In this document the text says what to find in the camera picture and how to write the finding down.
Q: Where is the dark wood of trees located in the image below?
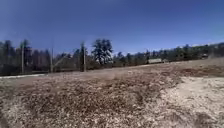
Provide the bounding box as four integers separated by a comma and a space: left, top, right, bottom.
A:
0, 38, 224, 77

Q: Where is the row of poles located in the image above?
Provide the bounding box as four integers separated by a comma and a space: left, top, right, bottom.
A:
19, 41, 88, 74

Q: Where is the low grey-roofed building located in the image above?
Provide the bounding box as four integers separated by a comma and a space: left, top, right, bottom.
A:
146, 58, 163, 65

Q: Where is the tall pine tree cluster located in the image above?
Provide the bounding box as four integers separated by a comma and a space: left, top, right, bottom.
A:
91, 38, 114, 66

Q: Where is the pale dry rough ground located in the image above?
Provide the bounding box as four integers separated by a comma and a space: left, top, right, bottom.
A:
0, 57, 224, 128

